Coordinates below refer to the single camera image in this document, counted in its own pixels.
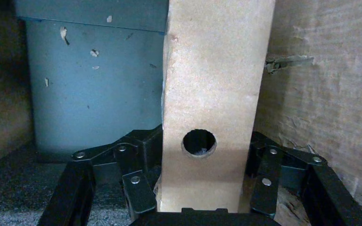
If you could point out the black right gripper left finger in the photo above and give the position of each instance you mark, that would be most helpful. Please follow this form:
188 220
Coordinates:
81 187

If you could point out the large open torn carton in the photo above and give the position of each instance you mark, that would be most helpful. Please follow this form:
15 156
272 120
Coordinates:
324 93

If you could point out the black foam insert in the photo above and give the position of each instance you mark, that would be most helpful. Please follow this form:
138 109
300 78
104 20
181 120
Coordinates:
12 193

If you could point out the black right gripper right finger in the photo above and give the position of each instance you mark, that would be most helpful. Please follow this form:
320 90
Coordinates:
321 193

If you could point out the small cardboard box with hole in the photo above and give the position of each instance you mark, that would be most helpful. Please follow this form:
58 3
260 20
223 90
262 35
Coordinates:
212 78

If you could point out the grey blue box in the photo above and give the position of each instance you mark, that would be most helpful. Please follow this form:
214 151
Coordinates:
90 93

